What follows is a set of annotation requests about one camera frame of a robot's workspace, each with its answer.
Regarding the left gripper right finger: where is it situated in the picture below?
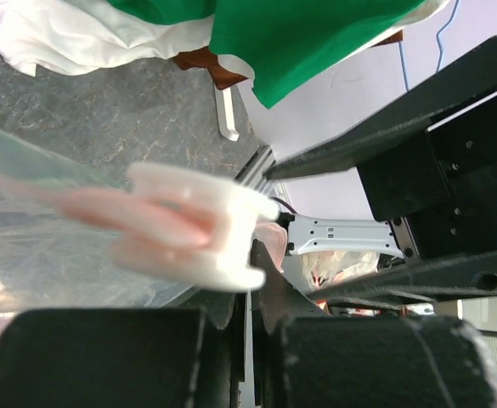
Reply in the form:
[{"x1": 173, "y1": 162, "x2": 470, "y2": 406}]
[{"x1": 250, "y1": 241, "x2": 497, "y2": 407}]

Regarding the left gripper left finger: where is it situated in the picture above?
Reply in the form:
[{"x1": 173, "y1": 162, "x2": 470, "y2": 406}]
[{"x1": 0, "y1": 309, "x2": 234, "y2": 407}]

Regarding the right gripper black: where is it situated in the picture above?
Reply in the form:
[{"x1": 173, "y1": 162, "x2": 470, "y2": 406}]
[{"x1": 264, "y1": 35, "x2": 497, "y2": 302}]

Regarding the clear zip top bag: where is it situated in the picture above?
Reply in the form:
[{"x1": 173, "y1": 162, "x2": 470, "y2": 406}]
[{"x1": 0, "y1": 116, "x2": 290, "y2": 354}]

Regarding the green shirt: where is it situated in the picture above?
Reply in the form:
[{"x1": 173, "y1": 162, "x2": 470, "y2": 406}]
[{"x1": 112, "y1": 0, "x2": 421, "y2": 108}]

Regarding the clothes rack stand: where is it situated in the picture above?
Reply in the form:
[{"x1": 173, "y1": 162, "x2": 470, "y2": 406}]
[{"x1": 214, "y1": 88, "x2": 240, "y2": 142}]

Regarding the white shirt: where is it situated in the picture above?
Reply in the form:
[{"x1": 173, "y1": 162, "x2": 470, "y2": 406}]
[{"x1": 0, "y1": 1, "x2": 444, "y2": 76}]

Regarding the blue wire hanger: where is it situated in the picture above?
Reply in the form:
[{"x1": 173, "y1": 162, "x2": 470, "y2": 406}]
[{"x1": 398, "y1": 0, "x2": 461, "y2": 92}]

